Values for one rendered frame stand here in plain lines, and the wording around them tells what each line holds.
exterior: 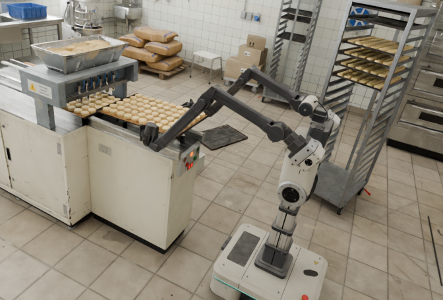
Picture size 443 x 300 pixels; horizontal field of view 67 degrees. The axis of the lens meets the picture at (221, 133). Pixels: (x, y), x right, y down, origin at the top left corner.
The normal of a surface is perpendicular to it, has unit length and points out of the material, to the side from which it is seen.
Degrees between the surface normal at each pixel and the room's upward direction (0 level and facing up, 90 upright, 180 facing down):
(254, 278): 0
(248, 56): 91
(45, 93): 90
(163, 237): 90
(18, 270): 0
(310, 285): 0
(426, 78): 90
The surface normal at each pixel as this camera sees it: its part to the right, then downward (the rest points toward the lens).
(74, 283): 0.14, -0.88
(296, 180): -0.46, 0.52
